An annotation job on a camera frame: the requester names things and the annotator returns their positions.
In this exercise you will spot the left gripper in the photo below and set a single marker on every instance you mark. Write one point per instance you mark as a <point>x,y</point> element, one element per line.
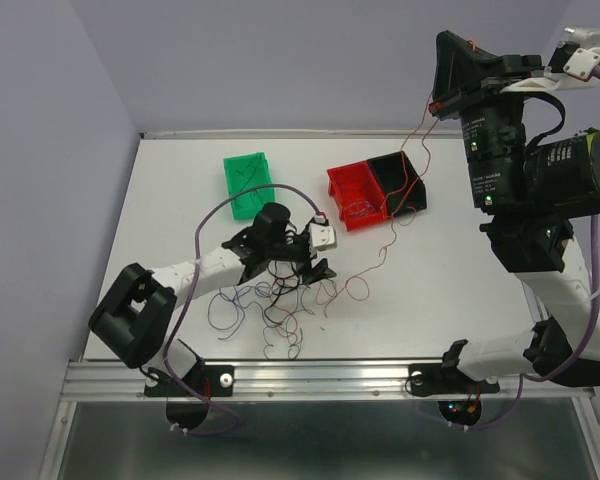
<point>320,271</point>

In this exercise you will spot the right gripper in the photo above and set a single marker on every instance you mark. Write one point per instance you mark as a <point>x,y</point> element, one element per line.
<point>463,65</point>

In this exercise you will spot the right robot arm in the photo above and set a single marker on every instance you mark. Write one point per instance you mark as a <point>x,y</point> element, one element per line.
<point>564,348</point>

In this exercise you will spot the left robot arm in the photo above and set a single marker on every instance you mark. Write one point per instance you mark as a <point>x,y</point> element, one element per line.
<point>133,317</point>

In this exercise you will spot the red plastic bin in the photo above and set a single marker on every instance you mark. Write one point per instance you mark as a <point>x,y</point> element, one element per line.
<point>357,195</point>

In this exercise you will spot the black plastic bin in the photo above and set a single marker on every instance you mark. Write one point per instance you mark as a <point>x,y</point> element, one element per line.
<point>398,180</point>

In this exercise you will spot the green plastic bin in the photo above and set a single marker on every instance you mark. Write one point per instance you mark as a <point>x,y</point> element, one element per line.
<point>243,173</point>

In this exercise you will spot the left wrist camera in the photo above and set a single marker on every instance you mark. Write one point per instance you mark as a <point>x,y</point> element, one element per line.
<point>322,237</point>

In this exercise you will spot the aluminium back rail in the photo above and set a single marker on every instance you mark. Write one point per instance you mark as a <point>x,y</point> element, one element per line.
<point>236,134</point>

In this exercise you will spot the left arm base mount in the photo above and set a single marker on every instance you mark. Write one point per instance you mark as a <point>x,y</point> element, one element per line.
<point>209,380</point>

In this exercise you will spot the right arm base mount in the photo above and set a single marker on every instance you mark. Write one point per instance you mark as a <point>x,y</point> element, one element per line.
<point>444,377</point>

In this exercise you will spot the aluminium front rail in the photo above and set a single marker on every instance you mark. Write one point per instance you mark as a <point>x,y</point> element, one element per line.
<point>254,381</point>

